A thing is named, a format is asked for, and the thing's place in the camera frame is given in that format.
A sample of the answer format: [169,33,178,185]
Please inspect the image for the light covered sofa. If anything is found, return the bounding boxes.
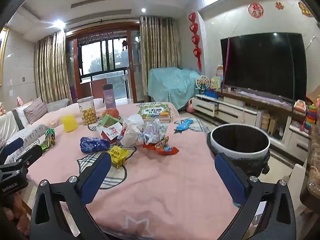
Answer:
[0,97,71,160]

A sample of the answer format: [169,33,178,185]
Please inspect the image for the yellow wrapper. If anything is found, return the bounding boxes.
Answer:
[107,146,130,169]

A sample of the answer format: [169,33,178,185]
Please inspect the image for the person's left hand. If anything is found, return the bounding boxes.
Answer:
[7,193,32,237]

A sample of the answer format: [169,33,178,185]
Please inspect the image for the white stool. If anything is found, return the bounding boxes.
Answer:
[287,163,308,202]

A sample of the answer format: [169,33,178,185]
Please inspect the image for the red snack bag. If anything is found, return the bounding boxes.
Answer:
[142,137,180,156]

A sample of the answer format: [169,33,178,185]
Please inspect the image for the teal dust cover cloth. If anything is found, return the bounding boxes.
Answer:
[147,67,201,110]

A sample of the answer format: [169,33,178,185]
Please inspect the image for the round red wall decal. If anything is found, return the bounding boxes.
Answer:
[248,3,264,18]

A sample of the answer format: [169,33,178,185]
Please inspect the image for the striped pillow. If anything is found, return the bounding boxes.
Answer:
[23,97,48,125]

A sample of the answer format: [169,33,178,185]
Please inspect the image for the silver foil wrapper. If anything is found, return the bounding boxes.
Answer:
[138,119,168,144]

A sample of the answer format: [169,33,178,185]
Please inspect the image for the white bin with black bag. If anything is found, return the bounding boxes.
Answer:
[206,123,271,176]

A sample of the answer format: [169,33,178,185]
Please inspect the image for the blue snack packet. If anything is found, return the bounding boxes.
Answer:
[80,137,111,153]

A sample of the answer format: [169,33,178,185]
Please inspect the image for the gold and red wall decal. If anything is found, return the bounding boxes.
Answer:
[298,1,313,18]

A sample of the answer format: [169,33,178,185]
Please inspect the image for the black television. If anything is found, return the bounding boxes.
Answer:
[220,33,306,102]

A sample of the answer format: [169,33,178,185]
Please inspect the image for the wooden balcony door frame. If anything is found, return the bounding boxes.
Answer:
[65,21,140,103]

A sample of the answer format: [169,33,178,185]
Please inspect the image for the clear jar of yellow snacks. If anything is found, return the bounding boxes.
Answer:
[77,96,98,126]

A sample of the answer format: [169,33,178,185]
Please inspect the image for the purple bottle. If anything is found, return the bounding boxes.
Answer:
[102,84,116,111]

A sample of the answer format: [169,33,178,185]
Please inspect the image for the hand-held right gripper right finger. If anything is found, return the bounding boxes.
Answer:
[214,152,297,240]

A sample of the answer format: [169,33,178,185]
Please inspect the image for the beige curtain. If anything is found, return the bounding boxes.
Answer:
[34,31,73,105]
[139,16,182,103]

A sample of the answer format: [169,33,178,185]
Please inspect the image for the red hanging heart ornaments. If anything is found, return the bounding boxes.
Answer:
[188,12,203,72]

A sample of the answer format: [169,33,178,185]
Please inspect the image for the yellow toy cube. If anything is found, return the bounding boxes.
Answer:
[210,76,223,90]

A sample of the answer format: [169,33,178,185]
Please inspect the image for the ring stacker toy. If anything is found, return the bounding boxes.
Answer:
[304,103,317,128]

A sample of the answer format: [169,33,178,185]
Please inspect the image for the white TV cabinet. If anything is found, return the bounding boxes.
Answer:
[195,89,312,157]

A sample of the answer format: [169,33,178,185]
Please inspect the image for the ceiling air vent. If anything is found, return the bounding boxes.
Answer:
[71,0,132,9]

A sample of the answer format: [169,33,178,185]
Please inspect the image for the red apple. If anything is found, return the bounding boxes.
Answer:
[104,108,120,119]

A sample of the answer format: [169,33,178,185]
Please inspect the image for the yellow spiky cup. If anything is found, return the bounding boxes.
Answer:
[61,115,76,133]

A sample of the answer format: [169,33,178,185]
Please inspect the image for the green foil wrapper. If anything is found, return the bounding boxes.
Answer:
[40,137,56,152]

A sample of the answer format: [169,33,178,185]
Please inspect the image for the blue fish toy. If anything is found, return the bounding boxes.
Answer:
[174,119,194,133]

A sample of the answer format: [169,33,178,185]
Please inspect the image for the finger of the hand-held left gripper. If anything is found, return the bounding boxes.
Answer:
[0,137,24,157]
[0,144,43,170]

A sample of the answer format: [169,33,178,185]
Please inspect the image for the red milk carton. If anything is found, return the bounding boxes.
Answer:
[100,122,123,142]

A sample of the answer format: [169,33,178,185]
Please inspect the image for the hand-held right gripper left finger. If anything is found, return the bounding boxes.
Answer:
[29,152,112,240]

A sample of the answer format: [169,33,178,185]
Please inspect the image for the green children's book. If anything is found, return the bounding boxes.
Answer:
[138,102,172,118]

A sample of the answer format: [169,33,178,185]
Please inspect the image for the brown marble cabinet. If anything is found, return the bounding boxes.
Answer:
[299,85,320,208]

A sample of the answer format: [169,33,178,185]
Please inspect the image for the green snack packet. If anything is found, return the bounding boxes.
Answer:
[100,114,123,128]

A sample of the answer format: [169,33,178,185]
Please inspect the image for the ferris wheel toy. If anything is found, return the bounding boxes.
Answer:
[195,75,211,92]

